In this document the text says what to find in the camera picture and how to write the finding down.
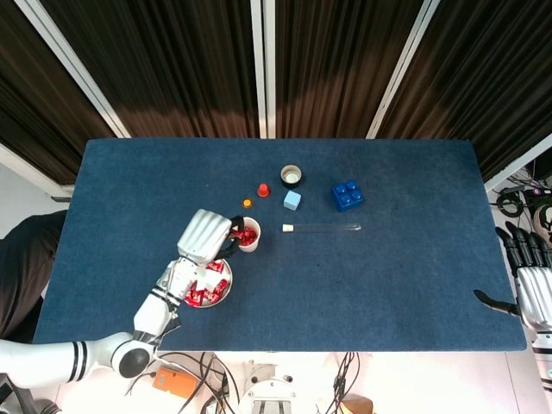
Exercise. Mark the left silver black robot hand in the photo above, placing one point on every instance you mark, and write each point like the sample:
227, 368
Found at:
202, 237

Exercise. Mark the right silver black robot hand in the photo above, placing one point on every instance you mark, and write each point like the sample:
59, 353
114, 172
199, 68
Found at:
537, 297

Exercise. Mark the red candy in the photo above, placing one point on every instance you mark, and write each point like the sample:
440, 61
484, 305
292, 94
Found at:
194, 297
222, 285
240, 235
251, 235
215, 267
210, 295

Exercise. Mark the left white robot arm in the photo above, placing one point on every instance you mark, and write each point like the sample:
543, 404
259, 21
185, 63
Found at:
151, 315

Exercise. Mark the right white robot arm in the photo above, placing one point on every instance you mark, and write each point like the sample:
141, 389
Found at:
542, 358

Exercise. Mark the round steel plate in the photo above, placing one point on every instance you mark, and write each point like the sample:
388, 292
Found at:
227, 276

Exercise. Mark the white paper cup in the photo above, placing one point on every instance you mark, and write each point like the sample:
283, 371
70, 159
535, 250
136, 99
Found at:
254, 246

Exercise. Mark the small orange cap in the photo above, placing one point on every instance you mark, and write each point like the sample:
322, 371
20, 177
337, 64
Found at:
247, 203

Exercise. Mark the small red cap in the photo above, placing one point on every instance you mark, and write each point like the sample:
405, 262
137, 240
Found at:
262, 190

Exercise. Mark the white black round device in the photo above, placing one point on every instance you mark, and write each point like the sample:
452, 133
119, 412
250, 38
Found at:
544, 217

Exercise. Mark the light blue cube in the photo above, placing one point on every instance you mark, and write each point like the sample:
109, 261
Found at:
292, 201

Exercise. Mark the black roll beige inside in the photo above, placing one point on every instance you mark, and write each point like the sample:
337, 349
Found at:
285, 181

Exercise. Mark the glass test tube white stopper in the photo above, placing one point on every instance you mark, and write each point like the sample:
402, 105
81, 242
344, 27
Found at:
319, 228

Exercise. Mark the orange box device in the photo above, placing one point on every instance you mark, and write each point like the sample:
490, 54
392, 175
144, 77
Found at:
179, 384

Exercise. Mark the blue felt table cover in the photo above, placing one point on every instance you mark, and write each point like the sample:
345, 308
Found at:
388, 280

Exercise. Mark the blue building block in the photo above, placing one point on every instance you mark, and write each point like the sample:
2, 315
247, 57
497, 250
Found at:
347, 196

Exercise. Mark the white robot torso base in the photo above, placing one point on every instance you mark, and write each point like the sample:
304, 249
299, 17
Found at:
267, 390

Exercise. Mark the dark brown curtain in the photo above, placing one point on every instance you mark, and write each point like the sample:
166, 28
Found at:
336, 64
487, 77
34, 95
172, 64

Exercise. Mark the brown cardboard box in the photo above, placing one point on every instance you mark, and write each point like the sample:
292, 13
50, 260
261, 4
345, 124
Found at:
358, 405

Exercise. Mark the white frame post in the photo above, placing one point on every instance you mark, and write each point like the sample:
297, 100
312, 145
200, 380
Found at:
72, 64
402, 64
517, 164
30, 169
258, 64
271, 64

